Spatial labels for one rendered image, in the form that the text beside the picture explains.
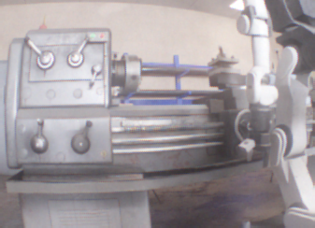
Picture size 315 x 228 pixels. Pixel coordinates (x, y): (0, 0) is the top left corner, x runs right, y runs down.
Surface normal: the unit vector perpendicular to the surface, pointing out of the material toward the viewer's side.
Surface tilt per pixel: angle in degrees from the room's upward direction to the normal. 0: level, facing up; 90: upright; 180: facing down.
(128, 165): 90
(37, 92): 90
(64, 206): 90
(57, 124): 90
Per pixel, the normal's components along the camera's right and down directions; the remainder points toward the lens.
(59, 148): 0.33, -0.11
